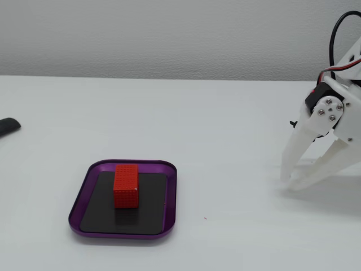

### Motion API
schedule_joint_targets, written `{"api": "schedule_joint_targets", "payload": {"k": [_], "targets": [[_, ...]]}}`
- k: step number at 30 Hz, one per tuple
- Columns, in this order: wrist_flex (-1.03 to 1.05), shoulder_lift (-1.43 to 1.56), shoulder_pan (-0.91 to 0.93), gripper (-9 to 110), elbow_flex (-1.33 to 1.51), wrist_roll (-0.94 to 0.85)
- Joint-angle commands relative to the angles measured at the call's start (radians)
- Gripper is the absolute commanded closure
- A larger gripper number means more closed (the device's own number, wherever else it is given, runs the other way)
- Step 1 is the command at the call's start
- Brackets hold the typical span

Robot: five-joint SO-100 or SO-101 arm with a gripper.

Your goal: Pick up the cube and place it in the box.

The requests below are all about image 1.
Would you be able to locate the black rounded object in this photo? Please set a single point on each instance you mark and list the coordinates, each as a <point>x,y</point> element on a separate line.
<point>8,125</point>

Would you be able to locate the red dotted block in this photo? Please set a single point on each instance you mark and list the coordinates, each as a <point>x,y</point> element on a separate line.
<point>126,189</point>

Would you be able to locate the white movable gripper finger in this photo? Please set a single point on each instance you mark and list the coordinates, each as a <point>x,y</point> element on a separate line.
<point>300,138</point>

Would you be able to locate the white fixed gripper finger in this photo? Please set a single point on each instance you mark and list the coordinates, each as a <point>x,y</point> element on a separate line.
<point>327,166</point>

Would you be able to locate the purple metal tray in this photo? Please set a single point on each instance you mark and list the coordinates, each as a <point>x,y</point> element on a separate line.
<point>84,180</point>

